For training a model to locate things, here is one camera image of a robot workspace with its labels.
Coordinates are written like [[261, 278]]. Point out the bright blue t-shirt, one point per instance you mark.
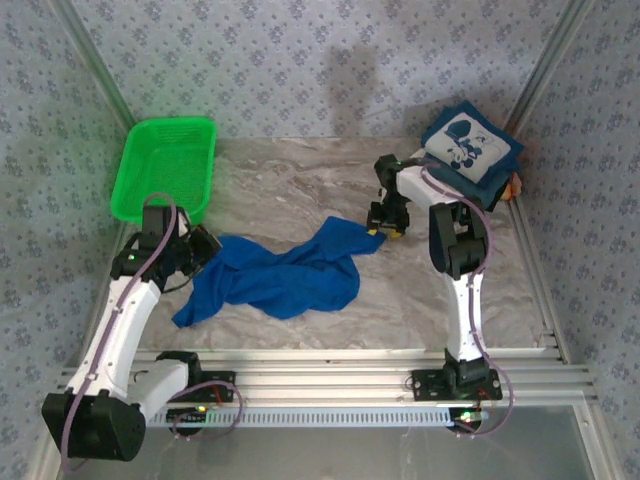
[[290, 280]]

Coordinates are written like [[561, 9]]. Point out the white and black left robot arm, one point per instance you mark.
[[115, 340]]

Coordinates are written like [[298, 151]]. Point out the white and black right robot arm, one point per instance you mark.
[[467, 320]]

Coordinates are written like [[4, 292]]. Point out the folded navy cartoon-print t-shirt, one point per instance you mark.
[[470, 145]]

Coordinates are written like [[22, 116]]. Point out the green plastic basket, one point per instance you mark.
[[165, 150]]

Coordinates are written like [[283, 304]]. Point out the folded orange and white garment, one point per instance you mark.
[[514, 187]]

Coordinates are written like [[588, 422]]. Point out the small circuit board with LED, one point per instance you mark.
[[187, 414], [467, 417]]

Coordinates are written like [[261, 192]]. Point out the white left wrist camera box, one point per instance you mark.
[[184, 224]]

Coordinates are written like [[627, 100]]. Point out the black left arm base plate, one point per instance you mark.
[[215, 385]]

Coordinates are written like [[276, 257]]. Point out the aluminium frame cross rail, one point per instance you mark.
[[325, 380]]

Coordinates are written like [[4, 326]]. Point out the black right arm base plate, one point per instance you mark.
[[430, 387]]

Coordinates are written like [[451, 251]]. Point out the aluminium frame post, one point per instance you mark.
[[545, 65], [95, 65]]

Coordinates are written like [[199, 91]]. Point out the aluminium frame leg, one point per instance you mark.
[[600, 445]]

